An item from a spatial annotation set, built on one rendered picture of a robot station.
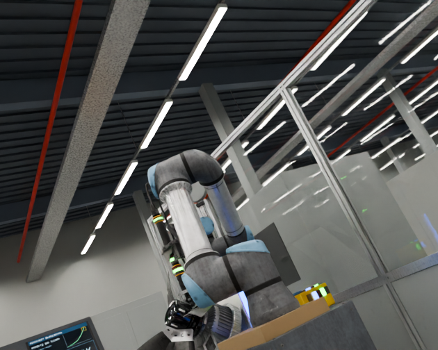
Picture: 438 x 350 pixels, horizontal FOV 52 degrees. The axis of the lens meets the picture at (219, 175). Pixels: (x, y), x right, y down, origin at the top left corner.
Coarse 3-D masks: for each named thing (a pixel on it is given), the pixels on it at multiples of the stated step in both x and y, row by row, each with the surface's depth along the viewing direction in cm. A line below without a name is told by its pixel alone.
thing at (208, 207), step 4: (204, 200) 273; (208, 200) 277; (204, 204) 274; (208, 204) 272; (196, 208) 274; (200, 208) 273; (204, 208) 272; (208, 208) 272; (212, 208) 276; (200, 212) 273; (208, 212) 273; (212, 212) 272; (200, 216) 273; (208, 216) 271; (212, 216) 270; (212, 220) 270; (216, 220) 272; (216, 224) 268; (216, 228) 268; (220, 228) 271; (216, 232) 269; (220, 232) 268; (220, 236) 266
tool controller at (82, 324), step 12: (72, 324) 126; (84, 324) 127; (36, 336) 120; (48, 336) 121; (60, 336) 122; (72, 336) 124; (84, 336) 125; (96, 336) 126; (0, 348) 114; (12, 348) 115; (24, 348) 117; (36, 348) 118; (48, 348) 119; (60, 348) 120; (72, 348) 121; (84, 348) 123; (96, 348) 124
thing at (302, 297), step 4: (324, 284) 182; (312, 288) 177; (316, 288) 178; (320, 288) 179; (304, 292) 174; (308, 292) 175; (296, 296) 174; (300, 296) 173; (304, 296) 173; (312, 296) 175; (324, 296) 178; (328, 296) 180; (300, 300) 173; (304, 300) 172; (328, 300) 179; (332, 300) 180; (300, 304) 173; (328, 304) 177; (332, 304) 179
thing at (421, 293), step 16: (416, 272) 187; (432, 272) 182; (400, 288) 194; (416, 288) 188; (432, 288) 183; (336, 304) 221; (368, 304) 207; (384, 304) 201; (416, 304) 189; (432, 304) 184; (368, 320) 208; (384, 320) 202; (400, 320) 196; (416, 320) 190; (432, 320) 184; (384, 336) 203; (400, 336) 197; (432, 336) 185
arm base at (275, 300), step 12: (252, 288) 126; (264, 288) 125; (276, 288) 125; (252, 300) 126; (264, 300) 124; (276, 300) 123; (288, 300) 124; (252, 312) 125; (264, 312) 122; (276, 312) 121; (288, 312) 122; (252, 324) 126
